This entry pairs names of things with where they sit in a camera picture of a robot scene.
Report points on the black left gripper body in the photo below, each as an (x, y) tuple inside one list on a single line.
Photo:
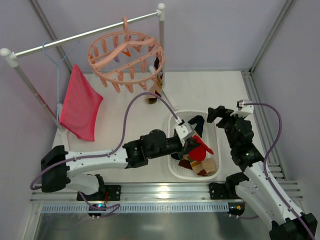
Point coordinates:
[(186, 145)]

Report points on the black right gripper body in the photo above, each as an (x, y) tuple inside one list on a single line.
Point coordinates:
[(225, 120)]

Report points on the navy sock red toe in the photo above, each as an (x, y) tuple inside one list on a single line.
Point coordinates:
[(197, 123)]

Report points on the beige striped sock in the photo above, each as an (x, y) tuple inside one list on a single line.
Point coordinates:
[(204, 168)]

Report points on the dark striped sock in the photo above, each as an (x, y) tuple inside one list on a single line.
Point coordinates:
[(156, 88)]

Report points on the brown yellow argyle sock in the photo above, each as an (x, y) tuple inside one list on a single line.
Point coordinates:
[(156, 64)]

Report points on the navy patterned sock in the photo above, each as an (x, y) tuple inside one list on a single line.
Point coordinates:
[(177, 156)]

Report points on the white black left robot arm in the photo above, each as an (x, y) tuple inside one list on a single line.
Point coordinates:
[(70, 170)]

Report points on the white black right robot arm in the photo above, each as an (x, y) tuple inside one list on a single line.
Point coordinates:
[(255, 183)]

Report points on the pink round clip hanger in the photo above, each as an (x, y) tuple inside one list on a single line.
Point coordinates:
[(126, 58)]

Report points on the white perforated plastic basket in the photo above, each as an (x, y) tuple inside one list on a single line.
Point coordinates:
[(209, 138)]

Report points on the pink cloth towel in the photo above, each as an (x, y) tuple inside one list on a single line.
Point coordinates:
[(80, 106)]

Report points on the white metal clothes rack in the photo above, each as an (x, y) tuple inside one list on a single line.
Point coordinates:
[(12, 57)]

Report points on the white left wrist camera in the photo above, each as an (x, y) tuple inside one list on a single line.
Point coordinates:
[(184, 131)]

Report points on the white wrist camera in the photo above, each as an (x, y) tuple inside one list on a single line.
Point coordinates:
[(184, 131), (244, 109)]

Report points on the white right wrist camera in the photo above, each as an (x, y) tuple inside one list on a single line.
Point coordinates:
[(244, 109)]

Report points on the white cable duct strip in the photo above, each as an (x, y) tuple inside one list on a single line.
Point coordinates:
[(146, 207)]

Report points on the aluminium rail frame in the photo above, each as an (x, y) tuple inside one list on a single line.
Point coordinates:
[(118, 123)]

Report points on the light blue wire hanger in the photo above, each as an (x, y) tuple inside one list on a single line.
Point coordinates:
[(59, 106)]

